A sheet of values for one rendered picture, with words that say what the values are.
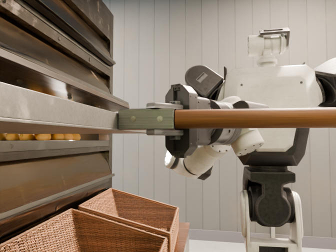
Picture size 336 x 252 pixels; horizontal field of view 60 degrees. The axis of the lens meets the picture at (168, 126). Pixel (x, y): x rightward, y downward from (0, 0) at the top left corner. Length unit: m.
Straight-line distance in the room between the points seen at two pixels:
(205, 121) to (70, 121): 0.21
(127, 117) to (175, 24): 3.43
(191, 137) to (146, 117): 0.08
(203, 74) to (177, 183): 2.74
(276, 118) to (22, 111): 0.34
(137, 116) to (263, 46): 0.61
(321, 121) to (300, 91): 0.44
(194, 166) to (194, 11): 3.23
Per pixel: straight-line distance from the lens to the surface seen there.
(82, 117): 0.35
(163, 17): 3.92
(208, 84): 0.94
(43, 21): 1.40
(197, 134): 0.50
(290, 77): 0.91
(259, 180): 0.93
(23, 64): 0.97
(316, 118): 0.47
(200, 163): 0.75
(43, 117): 0.28
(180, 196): 3.63
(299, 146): 0.93
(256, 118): 0.45
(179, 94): 0.50
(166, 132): 0.46
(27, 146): 1.24
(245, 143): 0.61
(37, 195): 1.28
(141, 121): 0.45
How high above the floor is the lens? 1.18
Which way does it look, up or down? 3 degrees up
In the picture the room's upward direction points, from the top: straight up
